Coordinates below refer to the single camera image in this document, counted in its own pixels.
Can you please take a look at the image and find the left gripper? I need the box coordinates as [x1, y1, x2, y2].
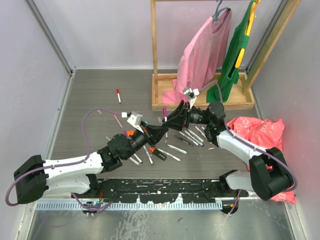
[122, 121, 167, 161]

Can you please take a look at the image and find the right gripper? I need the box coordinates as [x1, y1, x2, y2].
[162, 100, 212, 132]

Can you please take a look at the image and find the orange black highlighter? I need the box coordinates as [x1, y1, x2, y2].
[149, 147, 167, 161]

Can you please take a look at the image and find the magenta cap white pen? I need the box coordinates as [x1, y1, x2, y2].
[143, 145, 154, 166]

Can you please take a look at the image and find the yellow cap white marker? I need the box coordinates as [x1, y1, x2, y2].
[158, 148, 181, 162]

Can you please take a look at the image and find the dark purple pen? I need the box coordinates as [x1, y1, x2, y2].
[172, 134, 194, 147]

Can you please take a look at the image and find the purple cap white marker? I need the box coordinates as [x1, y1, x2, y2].
[178, 131, 199, 146]

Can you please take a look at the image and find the blue cap white marker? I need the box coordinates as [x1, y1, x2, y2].
[184, 129, 204, 147]

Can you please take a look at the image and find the orange highlighter cap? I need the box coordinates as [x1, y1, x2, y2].
[127, 130, 134, 136]

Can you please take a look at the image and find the blue band white pen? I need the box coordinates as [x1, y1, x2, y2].
[134, 153, 143, 164]

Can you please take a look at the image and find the white pen teal tip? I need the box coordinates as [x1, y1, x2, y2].
[168, 144, 188, 155]

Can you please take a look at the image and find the grey white pen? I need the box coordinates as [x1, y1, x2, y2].
[129, 157, 140, 166]

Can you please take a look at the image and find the pink white pen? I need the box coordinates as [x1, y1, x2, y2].
[113, 114, 123, 128]

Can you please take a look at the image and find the red white pen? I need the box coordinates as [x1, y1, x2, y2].
[116, 88, 122, 104]

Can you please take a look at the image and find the magenta cap bic marker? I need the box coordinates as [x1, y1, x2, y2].
[162, 107, 167, 123]

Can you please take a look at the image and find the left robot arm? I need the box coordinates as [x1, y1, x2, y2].
[13, 123, 169, 205]

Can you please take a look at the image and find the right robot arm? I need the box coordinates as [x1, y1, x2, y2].
[162, 101, 296, 201]

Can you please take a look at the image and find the green t-shirt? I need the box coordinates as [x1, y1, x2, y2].
[206, 0, 254, 103]

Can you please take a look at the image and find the wooden clothes rack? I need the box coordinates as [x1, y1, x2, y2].
[149, 0, 302, 112]

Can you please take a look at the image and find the pink t-shirt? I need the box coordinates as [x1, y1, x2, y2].
[161, 7, 232, 105]

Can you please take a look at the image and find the red plastic bag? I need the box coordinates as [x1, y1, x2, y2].
[226, 116, 297, 205]

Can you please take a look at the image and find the grey hanger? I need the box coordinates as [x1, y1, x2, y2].
[212, 0, 231, 23]

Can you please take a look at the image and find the yellow hanger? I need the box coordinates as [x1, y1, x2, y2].
[234, 0, 261, 68]

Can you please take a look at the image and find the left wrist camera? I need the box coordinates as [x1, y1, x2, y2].
[127, 111, 143, 127]

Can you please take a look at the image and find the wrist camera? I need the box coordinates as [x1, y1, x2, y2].
[127, 111, 143, 127]
[183, 87, 200, 101]

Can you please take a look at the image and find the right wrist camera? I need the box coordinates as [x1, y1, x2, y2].
[183, 87, 200, 101]

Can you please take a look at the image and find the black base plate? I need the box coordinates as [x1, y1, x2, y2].
[76, 178, 238, 204]

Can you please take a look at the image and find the white slotted cable duct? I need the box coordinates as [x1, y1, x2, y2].
[35, 200, 223, 211]

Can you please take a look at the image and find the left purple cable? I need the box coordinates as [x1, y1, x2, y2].
[5, 108, 128, 216]

